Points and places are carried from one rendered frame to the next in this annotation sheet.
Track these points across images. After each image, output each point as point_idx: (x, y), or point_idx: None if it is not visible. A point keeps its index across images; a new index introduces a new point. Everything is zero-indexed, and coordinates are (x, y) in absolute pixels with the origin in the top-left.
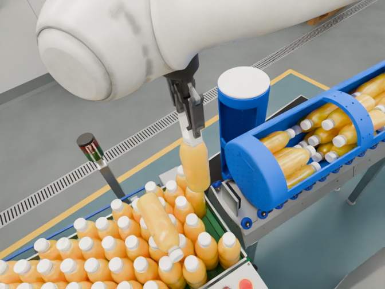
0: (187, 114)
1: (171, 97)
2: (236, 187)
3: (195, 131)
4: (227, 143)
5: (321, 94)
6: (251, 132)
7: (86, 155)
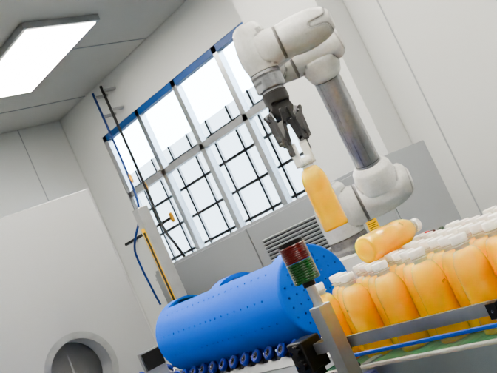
0: (299, 126)
1: (281, 137)
2: None
3: (310, 133)
4: (278, 280)
5: (210, 296)
6: (266, 269)
7: (313, 260)
